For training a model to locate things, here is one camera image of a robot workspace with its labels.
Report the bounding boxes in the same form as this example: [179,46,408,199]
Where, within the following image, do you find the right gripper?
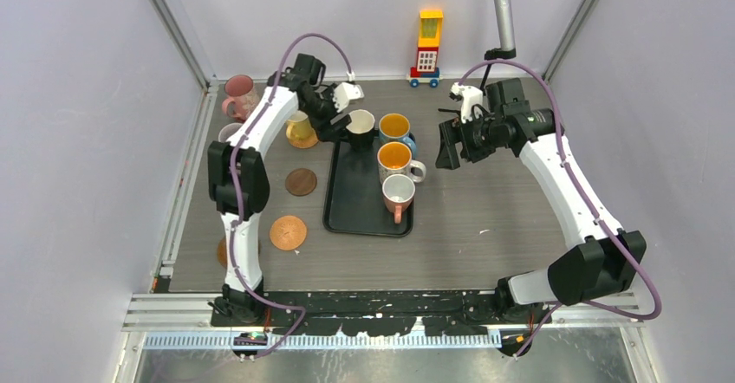
[437,109,504,170]

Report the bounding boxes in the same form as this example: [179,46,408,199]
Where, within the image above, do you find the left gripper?
[302,85,352,142]

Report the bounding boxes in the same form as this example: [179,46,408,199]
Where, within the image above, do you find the black white-inside mug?
[339,109,375,153]

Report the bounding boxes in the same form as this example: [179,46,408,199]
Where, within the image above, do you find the yellow mug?
[286,111,314,141]

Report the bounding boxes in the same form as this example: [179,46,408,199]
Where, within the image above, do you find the woven rattan coaster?
[269,215,308,251]
[287,132,319,149]

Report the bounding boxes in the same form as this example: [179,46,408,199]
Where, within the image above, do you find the salmon pink mug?
[381,174,416,224]

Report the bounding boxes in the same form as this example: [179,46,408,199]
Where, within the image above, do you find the dark walnut round coaster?
[285,168,317,197]

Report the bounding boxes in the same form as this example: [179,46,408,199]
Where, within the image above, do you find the black plastic tray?
[322,131,414,237]

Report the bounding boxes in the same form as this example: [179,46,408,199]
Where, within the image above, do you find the dusty pink mug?
[221,75,260,122]

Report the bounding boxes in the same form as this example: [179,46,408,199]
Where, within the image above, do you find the lilac ribbed mug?
[218,122,243,143]

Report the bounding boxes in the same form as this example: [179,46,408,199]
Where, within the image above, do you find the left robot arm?
[207,54,364,326]

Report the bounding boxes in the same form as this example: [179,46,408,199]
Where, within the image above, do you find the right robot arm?
[436,78,647,323]

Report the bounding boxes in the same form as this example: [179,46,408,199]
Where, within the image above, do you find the white floral orange-inside mug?
[376,141,426,184]

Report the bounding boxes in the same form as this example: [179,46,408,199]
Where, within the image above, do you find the blue orange-inside mug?
[378,113,418,154]

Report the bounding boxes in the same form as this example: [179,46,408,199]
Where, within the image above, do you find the colourful toy block tower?
[407,10,444,88]

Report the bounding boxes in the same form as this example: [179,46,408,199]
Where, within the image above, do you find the black tripod stand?
[439,48,517,114]

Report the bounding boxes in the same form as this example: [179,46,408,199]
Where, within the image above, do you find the brown wooden saucer near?
[217,237,228,269]

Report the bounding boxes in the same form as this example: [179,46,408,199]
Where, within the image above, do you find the grey metal pole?
[493,0,516,51]

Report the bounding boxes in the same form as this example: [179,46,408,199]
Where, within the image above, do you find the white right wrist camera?
[450,82,484,124]

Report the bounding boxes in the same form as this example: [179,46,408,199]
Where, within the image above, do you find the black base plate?
[209,290,549,337]

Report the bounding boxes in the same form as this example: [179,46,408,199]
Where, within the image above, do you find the aluminium rail frame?
[120,293,646,352]

